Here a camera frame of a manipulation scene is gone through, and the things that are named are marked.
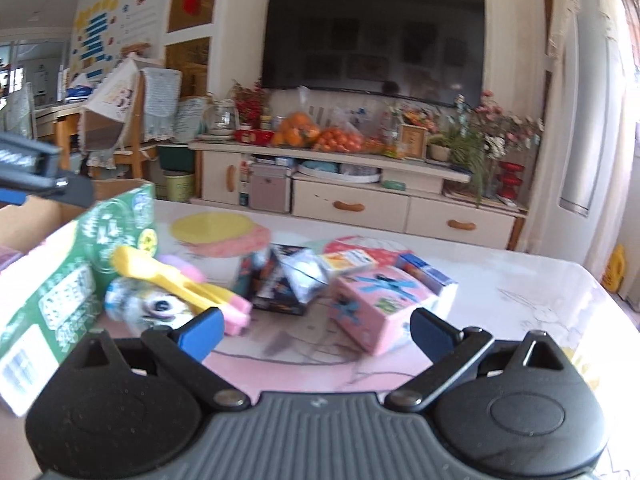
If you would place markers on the orange white medicine box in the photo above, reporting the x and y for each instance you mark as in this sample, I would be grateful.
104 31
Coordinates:
347 261

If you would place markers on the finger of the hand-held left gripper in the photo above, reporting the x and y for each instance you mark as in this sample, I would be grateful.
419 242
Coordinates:
75 189

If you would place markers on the white round tray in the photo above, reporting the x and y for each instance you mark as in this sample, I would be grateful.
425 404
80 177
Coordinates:
340 172

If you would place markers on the wooden chair with cover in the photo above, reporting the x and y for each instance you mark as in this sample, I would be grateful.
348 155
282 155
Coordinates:
160 105

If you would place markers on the blue tissue pack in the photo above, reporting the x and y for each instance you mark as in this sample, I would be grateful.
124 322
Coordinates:
78 92

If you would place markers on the small green box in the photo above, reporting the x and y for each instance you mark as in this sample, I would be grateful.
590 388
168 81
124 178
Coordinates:
394 184

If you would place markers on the beige curtain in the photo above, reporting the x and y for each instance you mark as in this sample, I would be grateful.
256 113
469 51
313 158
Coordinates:
627 135

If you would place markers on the pink flower bouquet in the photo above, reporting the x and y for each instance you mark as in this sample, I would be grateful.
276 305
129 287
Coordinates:
505 130

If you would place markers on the green potted plant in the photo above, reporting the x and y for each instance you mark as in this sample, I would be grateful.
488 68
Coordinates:
462 155

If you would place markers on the green waste bin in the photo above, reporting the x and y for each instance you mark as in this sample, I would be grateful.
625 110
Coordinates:
178 186

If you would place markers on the glass kettle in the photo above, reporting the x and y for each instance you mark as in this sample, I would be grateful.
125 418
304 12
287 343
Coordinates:
220 120

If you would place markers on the cream television cabinet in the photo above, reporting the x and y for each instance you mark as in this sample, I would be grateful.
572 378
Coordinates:
350 205

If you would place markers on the wooden side table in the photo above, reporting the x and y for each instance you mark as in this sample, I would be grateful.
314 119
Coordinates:
60 125

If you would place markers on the blue white box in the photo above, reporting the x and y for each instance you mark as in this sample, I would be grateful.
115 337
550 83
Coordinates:
430 275

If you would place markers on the red candle stand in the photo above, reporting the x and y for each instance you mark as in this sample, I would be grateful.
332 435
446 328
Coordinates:
511 180

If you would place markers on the blue yellow wall poster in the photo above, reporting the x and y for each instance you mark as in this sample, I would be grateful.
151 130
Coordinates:
100 25

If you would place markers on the pink blue cartoon toy box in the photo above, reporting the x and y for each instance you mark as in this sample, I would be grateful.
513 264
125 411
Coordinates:
370 315

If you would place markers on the white plastic packet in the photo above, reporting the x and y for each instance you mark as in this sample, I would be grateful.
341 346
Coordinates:
305 272

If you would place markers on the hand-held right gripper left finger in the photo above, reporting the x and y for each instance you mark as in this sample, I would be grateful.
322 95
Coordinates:
200 332

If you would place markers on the white standing air conditioner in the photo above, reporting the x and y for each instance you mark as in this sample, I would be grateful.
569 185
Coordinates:
590 110

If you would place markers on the bag of large oranges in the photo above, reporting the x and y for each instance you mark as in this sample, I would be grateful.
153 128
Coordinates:
295 132

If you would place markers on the green milk carton box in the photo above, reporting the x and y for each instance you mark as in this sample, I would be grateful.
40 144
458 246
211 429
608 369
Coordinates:
60 280

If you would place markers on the pink metal case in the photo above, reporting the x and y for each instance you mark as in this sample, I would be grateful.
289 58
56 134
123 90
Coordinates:
270 187

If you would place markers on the black television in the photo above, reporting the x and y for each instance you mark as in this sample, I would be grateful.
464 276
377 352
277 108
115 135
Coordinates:
375 40

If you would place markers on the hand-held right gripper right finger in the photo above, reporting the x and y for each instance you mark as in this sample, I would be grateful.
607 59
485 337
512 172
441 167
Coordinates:
432 332

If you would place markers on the red flat box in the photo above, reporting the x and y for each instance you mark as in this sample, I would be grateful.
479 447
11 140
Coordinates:
254 137

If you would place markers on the bag of small tangerines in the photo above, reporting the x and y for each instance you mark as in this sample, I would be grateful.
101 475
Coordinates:
340 141

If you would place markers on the wooden picture frame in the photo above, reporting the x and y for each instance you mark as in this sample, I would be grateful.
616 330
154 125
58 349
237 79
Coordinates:
413 141

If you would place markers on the white green certificate board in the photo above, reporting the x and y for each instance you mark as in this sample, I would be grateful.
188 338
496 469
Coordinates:
190 119

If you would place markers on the red berry branches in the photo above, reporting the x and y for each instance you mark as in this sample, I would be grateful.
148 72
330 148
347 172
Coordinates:
248 102

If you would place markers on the dark foil snack packet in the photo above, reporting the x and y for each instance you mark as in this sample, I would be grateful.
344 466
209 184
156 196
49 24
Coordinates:
275 295

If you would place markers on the yellow pink water gun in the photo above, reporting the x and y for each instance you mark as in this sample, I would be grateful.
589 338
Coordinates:
145 267

